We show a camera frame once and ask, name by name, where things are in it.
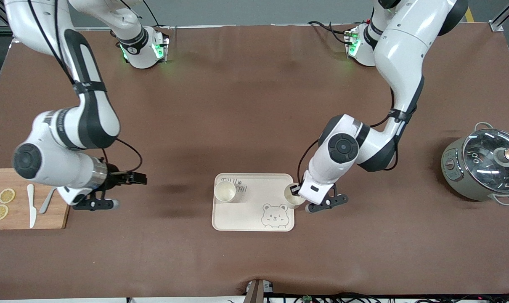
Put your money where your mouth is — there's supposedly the white IKEA cup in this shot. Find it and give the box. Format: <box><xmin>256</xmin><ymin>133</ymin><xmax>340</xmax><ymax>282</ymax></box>
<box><xmin>214</xmin><ymin>181</ymin><xmax>237</xmax><ymax>203</ymax></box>
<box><xmin>284</xmin><ymin>183</ymin><xmax>307</xmax><ymax>210</ymax></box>

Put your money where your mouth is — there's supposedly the cream bear print tray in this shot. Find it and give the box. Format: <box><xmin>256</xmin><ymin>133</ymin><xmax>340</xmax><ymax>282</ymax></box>
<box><xmin>212</xmin><ymin>173</ymin><xmax>295</xmax><ymax>232</ymax></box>

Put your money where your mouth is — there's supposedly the grey plastic knife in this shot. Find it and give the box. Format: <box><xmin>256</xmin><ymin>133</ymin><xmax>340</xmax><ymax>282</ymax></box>
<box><xmin>39</xmin><ymin>187</ymin><xmax>57</xmax><ymax>214</ymax></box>

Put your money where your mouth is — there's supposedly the white plastic knife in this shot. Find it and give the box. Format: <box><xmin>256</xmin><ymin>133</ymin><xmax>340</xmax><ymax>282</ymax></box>
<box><xmin>27</xmin><ymin>184</ymin><xmax>37</xmax><ymax>229</ymax></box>

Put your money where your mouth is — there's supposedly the wooden cutting board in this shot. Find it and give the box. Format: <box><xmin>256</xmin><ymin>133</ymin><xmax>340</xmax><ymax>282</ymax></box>
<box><xmin>0</xmin><ymin>168</ymin><xmax>71</xmax><ymax>230</ymax></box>

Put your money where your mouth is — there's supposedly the grey-green electric pot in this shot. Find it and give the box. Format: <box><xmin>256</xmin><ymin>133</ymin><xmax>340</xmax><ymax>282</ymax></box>
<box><xmin>441</xmin><ymin>122</ymin><xmax>509</xmax><ymax>206</ymax></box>

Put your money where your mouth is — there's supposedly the glass pot lid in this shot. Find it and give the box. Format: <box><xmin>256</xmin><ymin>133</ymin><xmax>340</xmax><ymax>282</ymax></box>
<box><xmin>462</xmin><ymin>129</ymin><xmax>509</xmax><ymax>195</ymax></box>

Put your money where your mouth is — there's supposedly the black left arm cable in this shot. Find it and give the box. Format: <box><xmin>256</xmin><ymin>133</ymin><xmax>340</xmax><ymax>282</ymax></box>
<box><xmin>297</xmin><ymin>86</ymin><xmax>406</xmax><ymax>186</ymax></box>

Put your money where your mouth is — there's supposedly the black cable bundle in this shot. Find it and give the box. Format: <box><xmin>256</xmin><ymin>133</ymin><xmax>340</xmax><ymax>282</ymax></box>
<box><xmin>263</xmin><ymin>292</ymin><xmax>509</xmax><ymax>303</ymax></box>

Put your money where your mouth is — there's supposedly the grey table edge bracket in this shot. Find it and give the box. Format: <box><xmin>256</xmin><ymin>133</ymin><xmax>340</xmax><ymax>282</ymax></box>
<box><xmin>245</xmin><ymin>279</ymin><xmax>274</xmax><ymax>303</ymax></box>

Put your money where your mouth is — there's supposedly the black right base cable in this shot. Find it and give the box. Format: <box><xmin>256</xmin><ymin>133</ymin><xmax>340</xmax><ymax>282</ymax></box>
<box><xmin>143</xmin><ymin>0</ymin><xmax>171</xmax><ymax>30</ymax></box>

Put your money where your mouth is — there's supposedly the black base cable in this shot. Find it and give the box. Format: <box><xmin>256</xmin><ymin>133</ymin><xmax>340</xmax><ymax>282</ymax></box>
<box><xmin>308</xmin><ymin>20</ymin><xmax>352</xmax><ymax>45</ymax></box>
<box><xmin>143</xmin><ymin>0</ymin><xmax>171</xmax><ymax>30</ymax></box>

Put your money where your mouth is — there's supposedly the black left base cable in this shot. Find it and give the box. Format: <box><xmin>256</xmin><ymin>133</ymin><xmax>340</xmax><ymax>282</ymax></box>
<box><xmin>308</xmin><ymin>20</ymin><xmax>352</xmax><ymax>45</ymax></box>

